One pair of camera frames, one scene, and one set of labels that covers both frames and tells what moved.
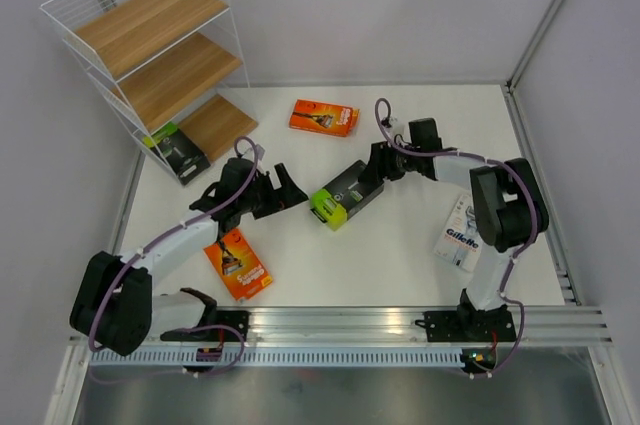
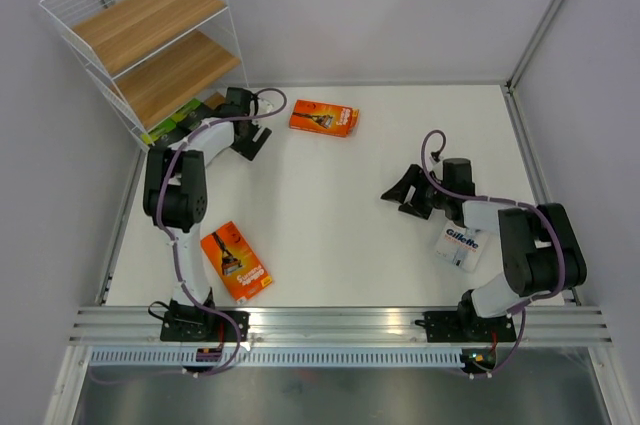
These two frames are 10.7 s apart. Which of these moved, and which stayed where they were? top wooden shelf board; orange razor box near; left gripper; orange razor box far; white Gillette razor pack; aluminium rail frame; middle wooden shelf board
Moved: left gripper
Stayed: top wooden shelf board; orange razor box near; white Gillette razor pack; orange razor box far; middle wooden shelf board; aluminium rail frame
